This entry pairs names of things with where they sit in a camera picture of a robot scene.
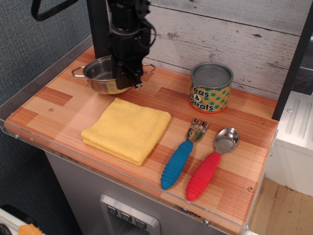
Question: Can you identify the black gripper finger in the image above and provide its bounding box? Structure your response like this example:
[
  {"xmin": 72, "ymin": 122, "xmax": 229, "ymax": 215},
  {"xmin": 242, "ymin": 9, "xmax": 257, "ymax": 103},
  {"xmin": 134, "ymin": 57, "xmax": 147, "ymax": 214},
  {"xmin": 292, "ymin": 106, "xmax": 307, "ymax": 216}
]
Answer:
[{"xmin": 115, "ymin": 66, "xmax": 135, "ymax": 90}]

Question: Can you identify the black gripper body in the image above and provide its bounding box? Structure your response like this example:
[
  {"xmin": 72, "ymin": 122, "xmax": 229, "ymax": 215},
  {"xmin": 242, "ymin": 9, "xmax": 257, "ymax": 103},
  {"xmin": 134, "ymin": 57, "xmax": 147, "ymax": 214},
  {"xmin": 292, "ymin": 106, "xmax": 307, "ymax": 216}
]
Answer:
[{"xmin": 109, "ymin": 30, "xmax": 151, "ymax": 88}]

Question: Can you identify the stainless steel pot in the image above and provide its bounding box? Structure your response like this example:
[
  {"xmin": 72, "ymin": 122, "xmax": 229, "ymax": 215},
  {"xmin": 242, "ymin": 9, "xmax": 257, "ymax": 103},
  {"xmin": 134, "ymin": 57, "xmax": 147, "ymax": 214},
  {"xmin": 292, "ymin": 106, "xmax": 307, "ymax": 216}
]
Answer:
[{"xmin": 71, "ymin": 56, "xmax": 156, "ymax": 94}]

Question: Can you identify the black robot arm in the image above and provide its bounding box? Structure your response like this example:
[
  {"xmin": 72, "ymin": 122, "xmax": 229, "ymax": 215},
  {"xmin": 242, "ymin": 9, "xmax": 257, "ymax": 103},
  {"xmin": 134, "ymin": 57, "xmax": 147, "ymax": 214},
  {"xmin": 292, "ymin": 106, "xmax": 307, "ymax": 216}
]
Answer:
[{"xmin": 108, "ymin": 0, "xmax": 156, "ymax": 90}]

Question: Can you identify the yellow folded cloth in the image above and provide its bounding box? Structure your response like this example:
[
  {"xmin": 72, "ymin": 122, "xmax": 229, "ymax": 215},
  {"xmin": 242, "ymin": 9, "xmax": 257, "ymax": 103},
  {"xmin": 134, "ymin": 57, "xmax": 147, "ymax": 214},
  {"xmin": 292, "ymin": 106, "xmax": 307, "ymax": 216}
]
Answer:
[{"xmin": 81, "ymin": 98, "xmax": 171, "ymax": 166}]

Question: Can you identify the peas and carrots can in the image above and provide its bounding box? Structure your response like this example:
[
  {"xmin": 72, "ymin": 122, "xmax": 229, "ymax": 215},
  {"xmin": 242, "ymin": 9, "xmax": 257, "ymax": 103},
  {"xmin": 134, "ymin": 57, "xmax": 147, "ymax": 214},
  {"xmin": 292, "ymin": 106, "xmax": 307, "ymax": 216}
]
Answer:
[{"xmin": 189, "ymin": 62, "xmax": 234, "ymax": 114}]

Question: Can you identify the clear acrylic table guard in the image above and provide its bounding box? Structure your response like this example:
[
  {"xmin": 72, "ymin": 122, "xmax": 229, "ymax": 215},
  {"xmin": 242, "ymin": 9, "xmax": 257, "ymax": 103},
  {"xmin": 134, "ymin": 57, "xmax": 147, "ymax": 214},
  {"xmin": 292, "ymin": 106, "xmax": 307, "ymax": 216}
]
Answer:
[{"xmin": 0, "ymin": 38, "xmax": 278, "ymax": 235}]

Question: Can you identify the silver dispenser panel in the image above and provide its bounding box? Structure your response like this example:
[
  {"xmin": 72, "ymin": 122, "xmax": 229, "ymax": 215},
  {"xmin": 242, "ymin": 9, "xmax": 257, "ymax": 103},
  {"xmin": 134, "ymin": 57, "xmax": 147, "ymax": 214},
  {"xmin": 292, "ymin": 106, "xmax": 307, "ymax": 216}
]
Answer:
[{"xmin": 100, "ymin": 194, "xmax": 161, "ymax": 235}]

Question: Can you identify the orange and black object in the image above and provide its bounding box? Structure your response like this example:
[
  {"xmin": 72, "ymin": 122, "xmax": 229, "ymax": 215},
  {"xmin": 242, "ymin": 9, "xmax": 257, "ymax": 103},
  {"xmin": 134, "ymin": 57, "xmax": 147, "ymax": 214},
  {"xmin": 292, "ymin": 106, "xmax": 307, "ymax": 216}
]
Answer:
[{"xmin": 0, "ymin": 205, "xmax": 44, "ymax": 235}]

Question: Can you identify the white cabinet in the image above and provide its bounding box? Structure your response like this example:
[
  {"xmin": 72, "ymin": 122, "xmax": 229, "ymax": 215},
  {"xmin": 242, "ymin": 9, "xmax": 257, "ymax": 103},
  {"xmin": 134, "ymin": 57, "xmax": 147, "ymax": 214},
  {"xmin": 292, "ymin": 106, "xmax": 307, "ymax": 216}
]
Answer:
[{"xmin": 265, "ymin": 91, "xmax": 313, "ymax": 196}]

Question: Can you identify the black left vertical post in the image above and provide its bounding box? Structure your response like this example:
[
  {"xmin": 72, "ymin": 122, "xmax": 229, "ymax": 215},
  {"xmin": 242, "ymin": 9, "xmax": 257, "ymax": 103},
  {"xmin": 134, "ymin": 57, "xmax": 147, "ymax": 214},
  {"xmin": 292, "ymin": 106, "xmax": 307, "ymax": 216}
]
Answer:
[{"xmin": 87, "ymin": 0, "xmax": 111, "ymax": 59}]

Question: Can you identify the black vertical post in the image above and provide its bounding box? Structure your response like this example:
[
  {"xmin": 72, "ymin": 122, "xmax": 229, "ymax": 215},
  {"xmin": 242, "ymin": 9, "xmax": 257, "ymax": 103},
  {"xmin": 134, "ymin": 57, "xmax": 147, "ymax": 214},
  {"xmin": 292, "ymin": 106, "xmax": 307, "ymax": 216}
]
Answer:
[
  {"xmin": 272, "ymin": 3, "xmax": 313, "ymax": 121},
  {"xmin": 87, "ymin": 0, "xmax": 111, "ymax": 59}
]

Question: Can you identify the blue handled fork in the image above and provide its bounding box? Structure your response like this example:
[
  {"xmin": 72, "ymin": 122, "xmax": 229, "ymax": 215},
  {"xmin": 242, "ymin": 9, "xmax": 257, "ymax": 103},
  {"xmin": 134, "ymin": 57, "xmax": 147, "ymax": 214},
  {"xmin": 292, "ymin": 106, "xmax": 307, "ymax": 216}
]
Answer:
[{"xmin": 160, "ymin": 118, "xmax": 209, "ymax": 189}]

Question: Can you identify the black braided cable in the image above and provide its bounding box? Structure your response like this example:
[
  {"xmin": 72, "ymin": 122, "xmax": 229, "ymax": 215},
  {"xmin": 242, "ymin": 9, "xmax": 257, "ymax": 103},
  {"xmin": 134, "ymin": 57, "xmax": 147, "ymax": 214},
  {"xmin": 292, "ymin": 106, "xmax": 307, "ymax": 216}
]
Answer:
[{"xmin": 30, "ymin": 0, "xmax": 76, "ymax": 22}]

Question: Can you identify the red handled spoon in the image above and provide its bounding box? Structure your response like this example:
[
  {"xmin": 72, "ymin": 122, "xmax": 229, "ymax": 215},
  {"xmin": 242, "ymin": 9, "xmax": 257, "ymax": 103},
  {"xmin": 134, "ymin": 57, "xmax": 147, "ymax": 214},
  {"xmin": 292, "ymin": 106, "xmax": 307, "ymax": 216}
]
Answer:
[{"xmin": 186, "ymin": 127, "xmax": 239, "ymax": 201}]

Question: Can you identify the black right vertical post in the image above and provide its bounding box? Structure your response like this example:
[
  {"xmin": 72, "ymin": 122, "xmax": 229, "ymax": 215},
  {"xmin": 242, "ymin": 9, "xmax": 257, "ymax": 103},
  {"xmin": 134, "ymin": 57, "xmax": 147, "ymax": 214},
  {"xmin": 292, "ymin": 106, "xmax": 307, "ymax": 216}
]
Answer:
[{"xmin": 272, "ymin": 3, "xmax": 313, "ymax": 121}]

